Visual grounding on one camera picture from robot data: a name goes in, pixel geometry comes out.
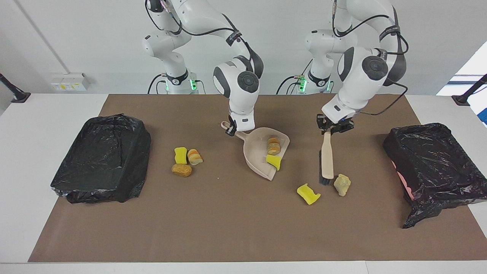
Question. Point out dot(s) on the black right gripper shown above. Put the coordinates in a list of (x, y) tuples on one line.
[(233, 122)]

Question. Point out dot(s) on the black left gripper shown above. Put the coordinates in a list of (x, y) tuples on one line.
[(342, 125)]

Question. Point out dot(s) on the beige plastic dustpan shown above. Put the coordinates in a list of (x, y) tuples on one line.
[(255, 152)]

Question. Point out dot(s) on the beige brush with black bristles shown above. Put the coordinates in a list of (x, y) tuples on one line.
[(327, 160)]

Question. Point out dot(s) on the orange striped bread piece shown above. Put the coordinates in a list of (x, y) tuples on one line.
[(194, 157)]

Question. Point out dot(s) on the pale striped bread chunk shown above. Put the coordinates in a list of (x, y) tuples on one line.
[(274, 146)]

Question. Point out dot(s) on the small yellow sponge piece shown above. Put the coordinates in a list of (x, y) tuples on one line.
[(274, 161)]

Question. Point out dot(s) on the wavy yellow sponge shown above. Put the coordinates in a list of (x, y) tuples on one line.
[(180, 156)]

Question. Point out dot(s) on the pale yellow bread chunk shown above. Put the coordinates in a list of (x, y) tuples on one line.
[(342, 185)]

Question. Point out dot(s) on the golden brown bread roll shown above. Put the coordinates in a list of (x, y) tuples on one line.
[(182, 170)]

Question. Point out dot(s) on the notched yellow green sponge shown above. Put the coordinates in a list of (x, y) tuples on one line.
[(308, 195)]

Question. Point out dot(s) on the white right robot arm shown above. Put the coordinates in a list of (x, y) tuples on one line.
[(239, 83)]

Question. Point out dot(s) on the pink plastic bin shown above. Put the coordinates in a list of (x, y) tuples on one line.
[(403, 180)]

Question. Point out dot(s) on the black trash bag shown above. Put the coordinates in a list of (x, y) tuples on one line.
[(433, 163), (102, 160)]

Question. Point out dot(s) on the brown table mat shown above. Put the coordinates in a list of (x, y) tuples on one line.
[(243, 236)]

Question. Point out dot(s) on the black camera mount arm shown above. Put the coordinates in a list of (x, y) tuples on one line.
[(21, 97), (462, 100)]

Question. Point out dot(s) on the white wall socket box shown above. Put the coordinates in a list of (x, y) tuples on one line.
[(68, 82)]

